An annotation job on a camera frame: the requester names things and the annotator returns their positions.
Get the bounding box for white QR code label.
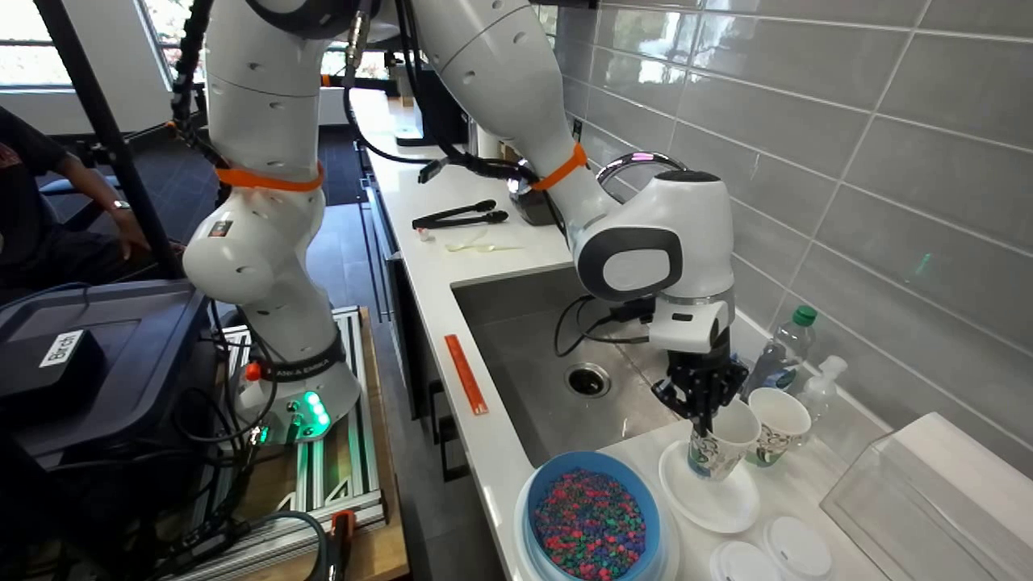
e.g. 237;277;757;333
35;327;88;373

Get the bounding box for white cup lid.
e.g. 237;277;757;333
762;515;837;581
708;535;784;581

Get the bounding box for person dark clothed body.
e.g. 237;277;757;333
0;103;132;301

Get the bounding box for aluminium profile frame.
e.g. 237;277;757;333
219;303;393;553

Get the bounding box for black slanted pole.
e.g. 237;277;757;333
30;0;184;282

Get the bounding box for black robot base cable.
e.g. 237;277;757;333
149;310;337;581

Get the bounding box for person forearm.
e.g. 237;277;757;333
46;142;132;220

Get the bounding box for cream plastic utensil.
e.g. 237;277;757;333
434;234;524;260

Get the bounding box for clear plastic box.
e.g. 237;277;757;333
819;411;1033;581

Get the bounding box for clear pump bottle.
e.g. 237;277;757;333
798;353;854;425

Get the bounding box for stainless steel sink basin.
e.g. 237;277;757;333
448;264;698;469

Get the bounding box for black storage tote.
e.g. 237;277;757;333
0;274;222;581

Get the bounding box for black sink drain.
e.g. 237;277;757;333
566;363;613;400

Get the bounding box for patterned paper cup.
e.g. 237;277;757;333
744;384;818;471
683;396;764;483

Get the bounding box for person hand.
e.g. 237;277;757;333
105;200;156;264

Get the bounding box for black glossy appliance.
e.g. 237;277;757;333
505;174;566;230

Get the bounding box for small white plate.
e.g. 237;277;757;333
656;435;764;540

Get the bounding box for blue bowl of beads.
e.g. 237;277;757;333
519;449;666;581

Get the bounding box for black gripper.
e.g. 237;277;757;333
649;345;751;440

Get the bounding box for green-capped dish soap bottle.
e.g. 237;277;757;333
743;303;824;400

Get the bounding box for tall chrome faucet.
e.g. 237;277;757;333
595;149;690;204

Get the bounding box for black device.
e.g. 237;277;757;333
408;58;480;155

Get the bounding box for black tongs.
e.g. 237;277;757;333
409;196;509;234

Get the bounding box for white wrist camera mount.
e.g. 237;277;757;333
649;295;731;360

